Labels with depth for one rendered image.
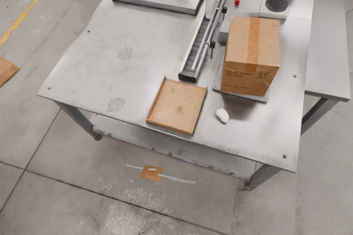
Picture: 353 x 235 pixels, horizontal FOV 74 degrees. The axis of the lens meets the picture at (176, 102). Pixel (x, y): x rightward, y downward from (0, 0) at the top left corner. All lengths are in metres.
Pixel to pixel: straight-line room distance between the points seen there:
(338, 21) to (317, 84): 0.55
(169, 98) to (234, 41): 0.47
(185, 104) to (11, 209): 1.73
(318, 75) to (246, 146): 0.62
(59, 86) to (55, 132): 0.96
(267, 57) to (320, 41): 0.65
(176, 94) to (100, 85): 0.47
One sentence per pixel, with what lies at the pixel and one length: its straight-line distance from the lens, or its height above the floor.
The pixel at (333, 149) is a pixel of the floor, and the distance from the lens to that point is 2.38.
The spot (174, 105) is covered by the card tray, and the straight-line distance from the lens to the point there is 1.30.
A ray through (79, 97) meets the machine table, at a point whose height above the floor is 0.83.
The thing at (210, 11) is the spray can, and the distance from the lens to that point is 1.61.
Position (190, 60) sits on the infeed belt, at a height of 0.88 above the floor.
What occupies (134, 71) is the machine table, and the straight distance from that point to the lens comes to 1.47.
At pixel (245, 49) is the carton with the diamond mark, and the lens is 1.17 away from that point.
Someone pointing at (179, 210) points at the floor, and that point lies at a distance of 1.98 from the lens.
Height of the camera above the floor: 1.98
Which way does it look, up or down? 61 degrees down
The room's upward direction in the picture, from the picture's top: 8 degrees counter-clockwise
